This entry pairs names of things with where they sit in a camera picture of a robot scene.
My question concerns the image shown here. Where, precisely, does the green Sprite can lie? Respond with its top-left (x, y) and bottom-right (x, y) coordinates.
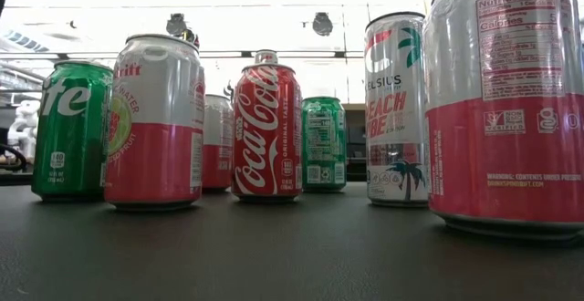
top-left (30, 59), bottom-right (114, 203)
top-left (300, 96), bottom-right (348, 194)

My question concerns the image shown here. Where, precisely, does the red Coca-Cola can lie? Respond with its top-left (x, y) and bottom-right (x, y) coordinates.
top-left (231, 62), bottom-right (304, 204)

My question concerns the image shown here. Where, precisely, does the round dark ceiling fixture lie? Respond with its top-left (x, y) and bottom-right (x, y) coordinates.
top-left (311, 11), bottom-right (334, 37)
top-left (165, 12), bottom-right (188, 36)

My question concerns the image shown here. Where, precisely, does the white robot figure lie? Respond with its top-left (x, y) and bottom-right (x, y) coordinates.
top-left (6, 99), bottom-right (42, 160)

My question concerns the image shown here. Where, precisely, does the black looped cable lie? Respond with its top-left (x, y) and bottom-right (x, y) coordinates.
top-left (0, 143), bottom-right (27, 173)

